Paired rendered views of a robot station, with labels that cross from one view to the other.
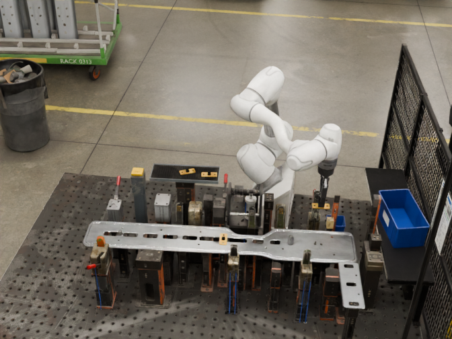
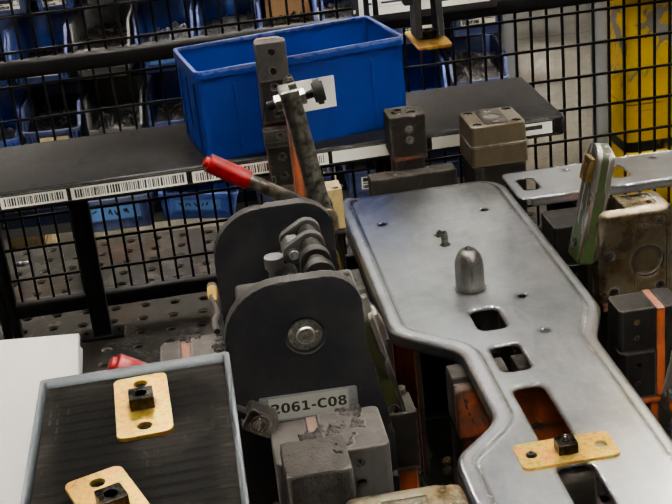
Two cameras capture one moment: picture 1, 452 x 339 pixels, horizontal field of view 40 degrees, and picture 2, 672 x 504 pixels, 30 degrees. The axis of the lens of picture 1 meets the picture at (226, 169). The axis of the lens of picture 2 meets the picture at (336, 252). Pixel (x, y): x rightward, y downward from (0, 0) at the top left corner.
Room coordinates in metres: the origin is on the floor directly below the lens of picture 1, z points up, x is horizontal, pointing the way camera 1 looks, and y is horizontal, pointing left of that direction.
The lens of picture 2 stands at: (2.63, 0.87, 1.59)
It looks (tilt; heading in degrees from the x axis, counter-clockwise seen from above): 23 degrees down; 261
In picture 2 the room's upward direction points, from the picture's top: 6 degrees counter-clockwise
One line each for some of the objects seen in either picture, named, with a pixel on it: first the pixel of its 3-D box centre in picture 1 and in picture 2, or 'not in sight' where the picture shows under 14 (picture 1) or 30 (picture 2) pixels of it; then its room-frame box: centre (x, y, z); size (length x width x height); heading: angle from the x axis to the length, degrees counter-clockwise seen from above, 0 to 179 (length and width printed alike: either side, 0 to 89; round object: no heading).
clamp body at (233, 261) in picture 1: (233, 282); not in sight; (2.14, -0.04, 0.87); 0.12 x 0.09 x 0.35; 177
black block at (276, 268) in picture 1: (275, 288); (644, 417); (2.13, -0.25, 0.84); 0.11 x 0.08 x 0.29; 177
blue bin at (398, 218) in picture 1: (401, 217); (290, 85); (2.40, -0.90, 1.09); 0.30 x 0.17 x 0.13; 7
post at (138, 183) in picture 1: (140, 205); not in sight; (2.68, 0.48, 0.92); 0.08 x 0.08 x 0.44; 87
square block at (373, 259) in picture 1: (369, 282); (497, 236); (2.15, -0.72, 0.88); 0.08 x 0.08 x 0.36; 87
